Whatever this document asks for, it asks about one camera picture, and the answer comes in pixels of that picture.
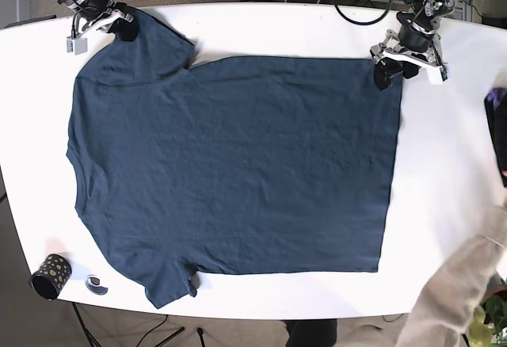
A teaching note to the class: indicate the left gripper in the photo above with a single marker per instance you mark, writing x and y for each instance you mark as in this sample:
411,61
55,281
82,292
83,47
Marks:
404,53

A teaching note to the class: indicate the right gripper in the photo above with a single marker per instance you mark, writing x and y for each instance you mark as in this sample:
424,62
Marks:
115,19

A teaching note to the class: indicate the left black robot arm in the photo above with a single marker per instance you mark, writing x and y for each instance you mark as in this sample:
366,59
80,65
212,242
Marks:
428,9

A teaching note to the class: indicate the beige sweater sleeve forearm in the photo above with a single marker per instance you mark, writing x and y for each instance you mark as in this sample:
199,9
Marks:
444,309

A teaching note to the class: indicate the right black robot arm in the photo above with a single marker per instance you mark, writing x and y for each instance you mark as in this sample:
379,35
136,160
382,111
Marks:
90,6

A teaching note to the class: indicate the left silver table grommet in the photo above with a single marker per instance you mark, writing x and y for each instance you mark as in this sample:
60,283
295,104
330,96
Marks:
93,283

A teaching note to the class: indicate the black gold-dotted cup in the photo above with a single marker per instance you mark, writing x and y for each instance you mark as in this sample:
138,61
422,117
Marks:
50,278

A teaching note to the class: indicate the green potted plant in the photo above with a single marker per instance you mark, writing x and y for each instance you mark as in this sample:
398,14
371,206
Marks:
488,326

